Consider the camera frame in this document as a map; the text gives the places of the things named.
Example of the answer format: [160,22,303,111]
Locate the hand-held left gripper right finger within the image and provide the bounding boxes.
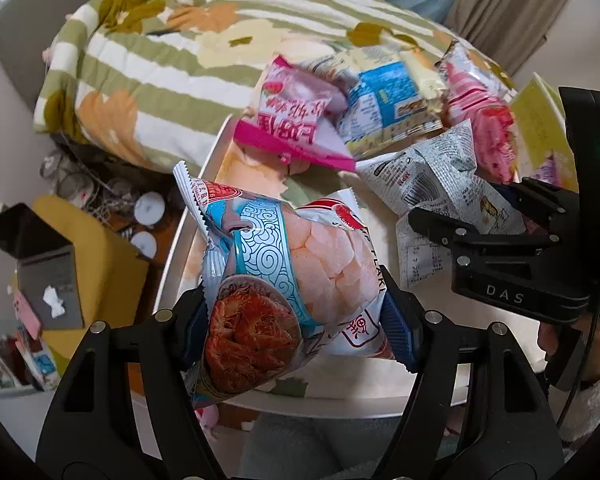
[378,265,566,480]

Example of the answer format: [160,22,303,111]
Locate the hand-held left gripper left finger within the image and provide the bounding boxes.
[35,286,227,480]

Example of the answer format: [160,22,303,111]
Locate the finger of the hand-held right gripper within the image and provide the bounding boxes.
[408,206,563,283]
[492,176,582,233]

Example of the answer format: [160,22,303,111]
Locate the yellow-green cardboard box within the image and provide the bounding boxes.
[509,72,581,193]

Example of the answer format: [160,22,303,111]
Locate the white tray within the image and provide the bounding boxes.
[152,114,473,419]

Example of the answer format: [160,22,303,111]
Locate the white snack packet yellow edge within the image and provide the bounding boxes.
[355,120,528,236]

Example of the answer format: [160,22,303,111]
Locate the pink and white snack packet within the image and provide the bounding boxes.
[435,40,523,183]

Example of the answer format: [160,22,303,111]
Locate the shrimp chip snack bag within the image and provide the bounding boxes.
[172,160,406,408]

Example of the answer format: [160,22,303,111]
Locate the blue and white snack packet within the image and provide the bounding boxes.
[300,45,448,158]

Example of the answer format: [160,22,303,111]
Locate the pink strawberry snack packet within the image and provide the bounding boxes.
[232,55,358,173]

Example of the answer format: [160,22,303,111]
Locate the person's right forearm fluffy sleeve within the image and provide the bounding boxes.
[555,370,600,445]

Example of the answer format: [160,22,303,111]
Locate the person's right hand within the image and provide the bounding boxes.
[536,305,600,378]

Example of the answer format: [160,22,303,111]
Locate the purple snack packet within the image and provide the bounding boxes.
[529,156,565,187]

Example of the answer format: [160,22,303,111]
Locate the white printed snack packet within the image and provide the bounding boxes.
[395,214,457,289]

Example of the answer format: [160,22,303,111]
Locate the yellow stool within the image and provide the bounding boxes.
[12,195,152,388]

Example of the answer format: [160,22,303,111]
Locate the white round device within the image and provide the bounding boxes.
[129,231,159,259]
[132,192,167,224]

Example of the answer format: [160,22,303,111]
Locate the small blue and white packet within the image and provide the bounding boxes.
[26,342,62,392]

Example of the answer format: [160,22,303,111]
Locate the person's grey pants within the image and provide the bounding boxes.
[237,411,408,480]

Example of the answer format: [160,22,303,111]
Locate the pink flat case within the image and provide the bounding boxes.
[11,289,43,342]

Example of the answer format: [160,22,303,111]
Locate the black box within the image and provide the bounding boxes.
[0,202,87,332]

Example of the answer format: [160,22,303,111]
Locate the beige curtain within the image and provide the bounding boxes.
[442,0,587,77]

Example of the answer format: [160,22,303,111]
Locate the green striped floral blanket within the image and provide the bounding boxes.
[32,0,518,173]

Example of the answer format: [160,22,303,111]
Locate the tangled cables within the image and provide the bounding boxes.
[39,147,136,223]

